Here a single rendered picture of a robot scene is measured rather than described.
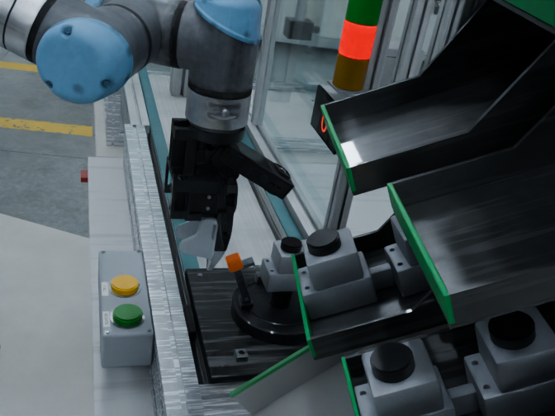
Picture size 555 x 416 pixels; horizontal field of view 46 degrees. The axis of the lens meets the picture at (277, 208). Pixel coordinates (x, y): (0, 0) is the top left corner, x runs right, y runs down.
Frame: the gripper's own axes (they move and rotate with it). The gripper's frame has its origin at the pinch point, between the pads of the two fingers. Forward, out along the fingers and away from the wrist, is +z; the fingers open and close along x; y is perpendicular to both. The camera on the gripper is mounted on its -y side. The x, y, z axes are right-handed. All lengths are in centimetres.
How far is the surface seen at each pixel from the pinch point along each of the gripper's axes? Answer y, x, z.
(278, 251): -8.5, 0.7, -1.8
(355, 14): -20.3, -17.3, -30.8
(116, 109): 9, -81, 11
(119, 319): 12.3, -0.1, 9.5
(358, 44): -21.4, -16.6, -26.6
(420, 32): -65, -78, -16
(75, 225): 19, -184, 107
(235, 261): -2.6, 0.9, -0.5
